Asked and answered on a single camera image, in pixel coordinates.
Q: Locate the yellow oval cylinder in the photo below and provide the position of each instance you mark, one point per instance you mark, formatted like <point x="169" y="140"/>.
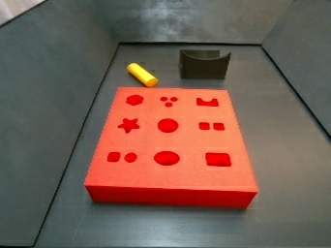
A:
<point x="145" y="78"/>

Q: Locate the red foam shape board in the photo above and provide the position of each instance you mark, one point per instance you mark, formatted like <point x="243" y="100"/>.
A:
<point x="170" y="149"/>

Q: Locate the dark grey cradle fixture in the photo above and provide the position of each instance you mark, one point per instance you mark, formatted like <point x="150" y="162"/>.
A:
<point x="203" y="64"/>

